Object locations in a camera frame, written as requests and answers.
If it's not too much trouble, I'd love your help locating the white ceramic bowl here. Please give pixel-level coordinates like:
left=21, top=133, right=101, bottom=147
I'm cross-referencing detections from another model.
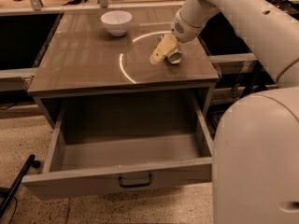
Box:
left=101, top=10, right=133, bottom=36

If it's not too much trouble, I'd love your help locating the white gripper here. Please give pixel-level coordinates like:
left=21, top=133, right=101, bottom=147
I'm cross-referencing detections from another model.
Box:
left=149, top=10, right=203, bottom=64

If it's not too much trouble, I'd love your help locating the open grey top drawer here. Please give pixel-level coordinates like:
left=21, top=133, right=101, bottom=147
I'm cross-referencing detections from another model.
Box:
left=22, top=90, right=212, bottom=200

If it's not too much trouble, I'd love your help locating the grey cabinet with glass top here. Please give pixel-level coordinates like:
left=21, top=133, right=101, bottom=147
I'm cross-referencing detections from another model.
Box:
left=27, top=6, right=221, bottom=129

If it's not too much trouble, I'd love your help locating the black drawer handle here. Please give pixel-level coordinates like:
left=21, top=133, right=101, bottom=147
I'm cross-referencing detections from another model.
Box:
left=118, top=174, right=152, bottom=189

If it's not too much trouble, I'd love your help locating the black stand leg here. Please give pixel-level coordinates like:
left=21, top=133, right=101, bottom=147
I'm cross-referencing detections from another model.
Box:
left=0, top=154, right=40, bottom=218

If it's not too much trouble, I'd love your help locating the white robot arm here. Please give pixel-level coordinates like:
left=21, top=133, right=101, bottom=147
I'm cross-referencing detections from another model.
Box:
left=150, top=0, right=299, bottom=224

